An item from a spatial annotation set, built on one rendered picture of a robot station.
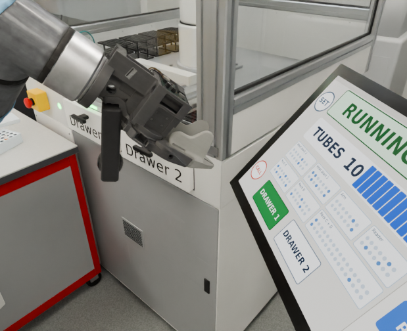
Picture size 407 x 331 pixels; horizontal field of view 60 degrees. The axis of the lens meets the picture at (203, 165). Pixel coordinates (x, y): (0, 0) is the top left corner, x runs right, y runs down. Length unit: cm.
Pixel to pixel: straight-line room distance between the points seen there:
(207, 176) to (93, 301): 106
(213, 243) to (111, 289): 89
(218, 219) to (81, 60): 63
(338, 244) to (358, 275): 5
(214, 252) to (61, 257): 75
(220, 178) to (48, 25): 55
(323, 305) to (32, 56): 45
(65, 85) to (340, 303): 41
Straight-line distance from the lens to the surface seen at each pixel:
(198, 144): 49
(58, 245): 154
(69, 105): 131
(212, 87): 78
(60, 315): 179
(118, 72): 45
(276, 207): 60
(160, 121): 47
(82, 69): 43
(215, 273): 110
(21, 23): 44
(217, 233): 98
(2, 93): 49
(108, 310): 175
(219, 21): 74
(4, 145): 142
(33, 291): 161
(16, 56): 44
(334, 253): 50
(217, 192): 89
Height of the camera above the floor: 138
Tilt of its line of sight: 32 degrees down
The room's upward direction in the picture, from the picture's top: straight up
